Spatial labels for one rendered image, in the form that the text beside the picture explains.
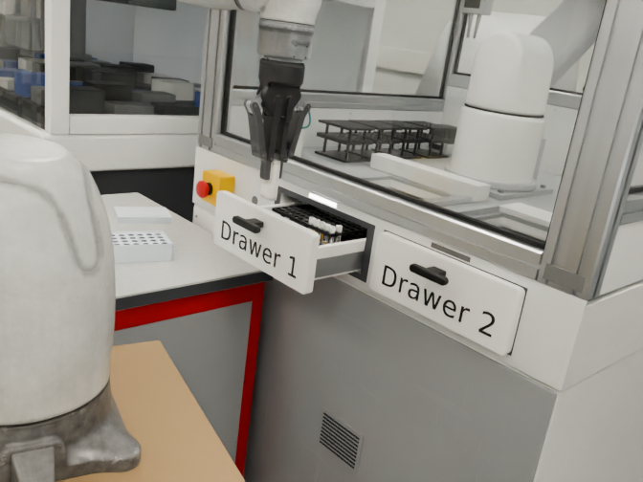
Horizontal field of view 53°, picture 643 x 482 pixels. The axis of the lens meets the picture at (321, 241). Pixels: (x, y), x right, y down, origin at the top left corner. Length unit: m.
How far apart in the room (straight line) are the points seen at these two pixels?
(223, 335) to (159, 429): 0.73
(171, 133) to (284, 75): 0.95
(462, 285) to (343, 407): 0.42
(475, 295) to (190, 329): 0.59
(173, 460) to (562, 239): 0.61
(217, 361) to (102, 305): 0.85
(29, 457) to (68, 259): 0.17
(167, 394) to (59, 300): 0.23
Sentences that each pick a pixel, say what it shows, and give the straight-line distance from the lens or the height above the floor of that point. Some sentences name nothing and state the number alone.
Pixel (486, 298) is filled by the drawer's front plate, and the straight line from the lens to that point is 1.03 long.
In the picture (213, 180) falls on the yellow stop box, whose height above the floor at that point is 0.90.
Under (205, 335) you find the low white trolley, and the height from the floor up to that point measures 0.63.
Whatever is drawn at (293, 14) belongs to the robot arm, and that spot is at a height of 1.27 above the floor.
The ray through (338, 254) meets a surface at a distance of 1.16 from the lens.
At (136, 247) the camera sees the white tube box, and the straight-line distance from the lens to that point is 1.35.
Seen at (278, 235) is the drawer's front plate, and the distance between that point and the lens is 1.15.
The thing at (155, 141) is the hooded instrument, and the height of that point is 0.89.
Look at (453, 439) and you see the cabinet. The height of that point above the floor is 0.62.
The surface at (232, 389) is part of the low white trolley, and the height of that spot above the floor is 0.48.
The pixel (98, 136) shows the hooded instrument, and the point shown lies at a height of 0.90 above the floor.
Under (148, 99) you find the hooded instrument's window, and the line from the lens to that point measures 1.95.
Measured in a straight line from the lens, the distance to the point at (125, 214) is 1.61.
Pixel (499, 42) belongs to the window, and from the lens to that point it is 1.05.
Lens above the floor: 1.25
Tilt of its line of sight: 18 degrees down
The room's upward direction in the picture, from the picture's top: 8 degrees clockwise
